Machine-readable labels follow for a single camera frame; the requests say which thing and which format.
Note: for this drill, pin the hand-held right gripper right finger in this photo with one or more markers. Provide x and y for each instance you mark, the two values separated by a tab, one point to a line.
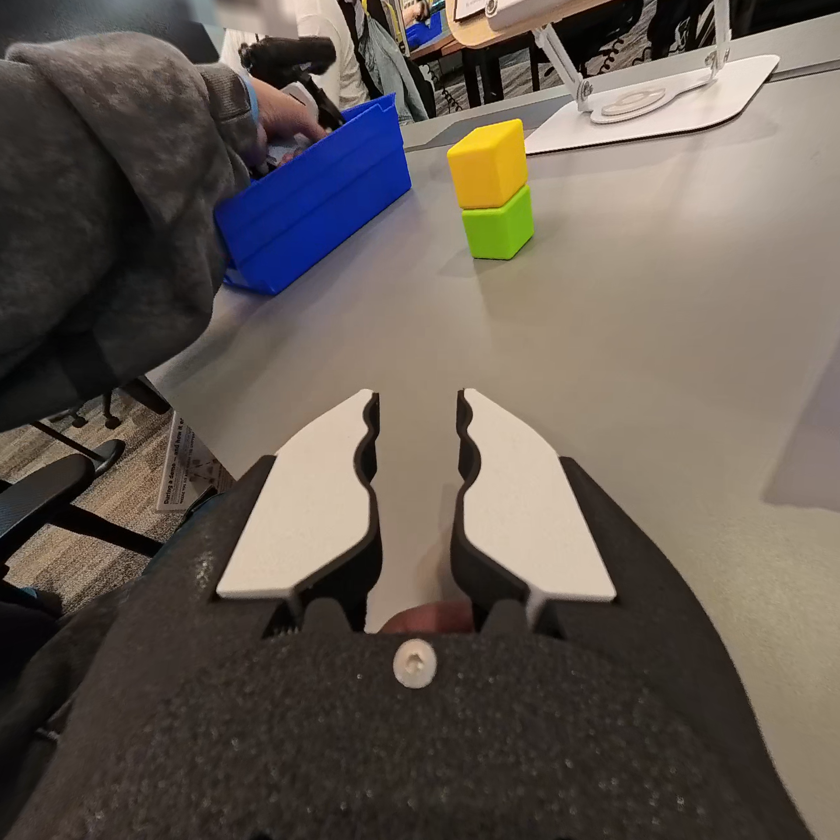
531	512

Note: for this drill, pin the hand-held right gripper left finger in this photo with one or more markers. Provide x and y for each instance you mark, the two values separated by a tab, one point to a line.
308	512

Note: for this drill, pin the blue plastic bin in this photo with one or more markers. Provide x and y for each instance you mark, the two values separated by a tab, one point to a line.
426	33
315	203

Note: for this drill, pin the yellow cube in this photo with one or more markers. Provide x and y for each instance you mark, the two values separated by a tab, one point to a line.
489	164

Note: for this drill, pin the green cube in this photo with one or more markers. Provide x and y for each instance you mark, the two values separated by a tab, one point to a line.
499	226

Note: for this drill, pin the person's left forearm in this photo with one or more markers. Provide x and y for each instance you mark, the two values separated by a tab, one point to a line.
98	197

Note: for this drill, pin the grey desk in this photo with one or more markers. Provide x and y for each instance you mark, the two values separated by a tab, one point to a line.
590	328

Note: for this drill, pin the person's left hand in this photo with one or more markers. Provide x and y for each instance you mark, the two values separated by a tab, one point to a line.
282	115

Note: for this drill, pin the blue wristband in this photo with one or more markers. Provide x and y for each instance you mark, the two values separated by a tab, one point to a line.
251	98

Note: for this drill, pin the grey jacket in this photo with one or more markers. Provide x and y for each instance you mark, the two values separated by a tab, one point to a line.
394	72

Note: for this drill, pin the printed instruction poster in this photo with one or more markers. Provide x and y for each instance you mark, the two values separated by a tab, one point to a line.
190	466

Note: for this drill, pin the wooden document stand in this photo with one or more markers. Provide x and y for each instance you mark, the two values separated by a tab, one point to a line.
656	105

